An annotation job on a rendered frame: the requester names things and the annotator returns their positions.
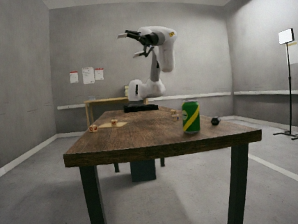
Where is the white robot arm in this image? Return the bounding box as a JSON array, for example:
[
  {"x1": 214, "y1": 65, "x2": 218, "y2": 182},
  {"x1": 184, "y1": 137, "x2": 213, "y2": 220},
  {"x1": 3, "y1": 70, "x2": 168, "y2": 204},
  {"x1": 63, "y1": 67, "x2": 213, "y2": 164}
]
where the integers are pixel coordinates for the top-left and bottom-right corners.
[{"x1": 124, "y1": 26, "x2": 178, "y2": 107}]

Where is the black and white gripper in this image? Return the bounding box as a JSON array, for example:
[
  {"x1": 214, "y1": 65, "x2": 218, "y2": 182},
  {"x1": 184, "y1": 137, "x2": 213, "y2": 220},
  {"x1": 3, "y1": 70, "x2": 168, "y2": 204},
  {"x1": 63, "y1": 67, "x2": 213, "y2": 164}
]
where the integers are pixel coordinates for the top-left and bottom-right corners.
[{"x1": 117, "y1": 30, "x2": 158, "y2": 58}]

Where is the green drink can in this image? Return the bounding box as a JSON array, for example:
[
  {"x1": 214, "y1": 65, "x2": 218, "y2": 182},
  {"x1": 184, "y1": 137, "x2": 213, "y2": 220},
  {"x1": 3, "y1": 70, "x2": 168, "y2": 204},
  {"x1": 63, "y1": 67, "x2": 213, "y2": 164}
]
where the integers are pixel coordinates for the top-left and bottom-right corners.
[{"x1": 182, "y1": 100, "x2": 201, "y2": 134}]

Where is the beige square mat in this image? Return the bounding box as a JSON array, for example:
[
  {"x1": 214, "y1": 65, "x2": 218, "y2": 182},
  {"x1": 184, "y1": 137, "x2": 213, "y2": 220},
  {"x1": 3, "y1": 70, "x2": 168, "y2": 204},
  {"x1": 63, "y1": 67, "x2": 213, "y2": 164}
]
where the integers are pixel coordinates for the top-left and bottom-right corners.
[{"x1": 98, "y1": 122, "x2": 127, "y2": 128}]

